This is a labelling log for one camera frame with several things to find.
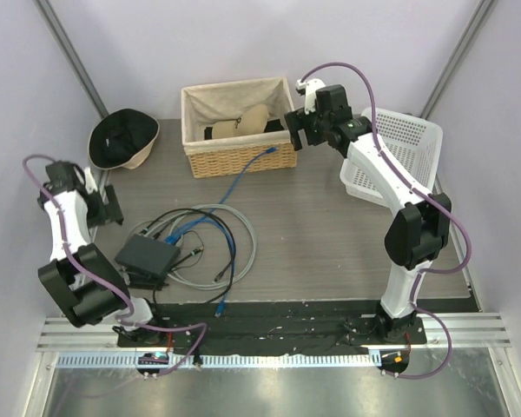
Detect wicker basket with liner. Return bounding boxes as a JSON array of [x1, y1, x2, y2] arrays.
[[181, 76, 297, 179]]

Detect black network switch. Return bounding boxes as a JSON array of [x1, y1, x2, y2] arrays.
[[115, 235, 181, 278]]

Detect blue ethernet cable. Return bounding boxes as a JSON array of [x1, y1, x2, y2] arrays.
[[164, 146, 279, 317]]

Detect white plastic perforated basket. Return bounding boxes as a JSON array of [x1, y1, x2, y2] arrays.
[[340, 109, 443, 206]]

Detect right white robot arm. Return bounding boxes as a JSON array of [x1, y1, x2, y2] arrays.
[[285, 79, 452, 343]]

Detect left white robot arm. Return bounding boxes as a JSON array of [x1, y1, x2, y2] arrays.
[[37, 160, 168, 347]]

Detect beige cap in basket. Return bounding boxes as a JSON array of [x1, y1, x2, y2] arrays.
[[212, 103, 269, 139]]

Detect black power adapter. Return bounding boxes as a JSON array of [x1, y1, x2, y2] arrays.
[[126, 271, 168, 291]]

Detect black and beige bucket hat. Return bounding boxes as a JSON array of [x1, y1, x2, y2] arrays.
[[88, 109, 161, 171]]

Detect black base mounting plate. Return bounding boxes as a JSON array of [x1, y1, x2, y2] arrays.
[[64, 299, 481, 348]]

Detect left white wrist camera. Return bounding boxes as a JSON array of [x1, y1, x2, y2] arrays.
[[82, 167, 98, 195]]

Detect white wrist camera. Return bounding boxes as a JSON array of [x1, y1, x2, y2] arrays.
[[82, 167, 98, 195], [295, 78, 326, 115]]

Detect black braided ethernet cable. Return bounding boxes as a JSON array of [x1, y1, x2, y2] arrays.
[[138, 208, 238, 305]]

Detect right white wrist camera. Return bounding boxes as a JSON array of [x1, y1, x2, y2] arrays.
[[295, 78, 326, 115]]

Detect thin black power cord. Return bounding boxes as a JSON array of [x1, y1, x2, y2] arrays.
[[151, 229, 209, 305]]

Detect white slotted cable duct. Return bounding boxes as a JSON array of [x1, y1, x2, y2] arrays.
[[56, 350, 381, 370]]

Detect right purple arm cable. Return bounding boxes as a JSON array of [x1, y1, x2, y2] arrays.
[[295, 61, 472, 381]]

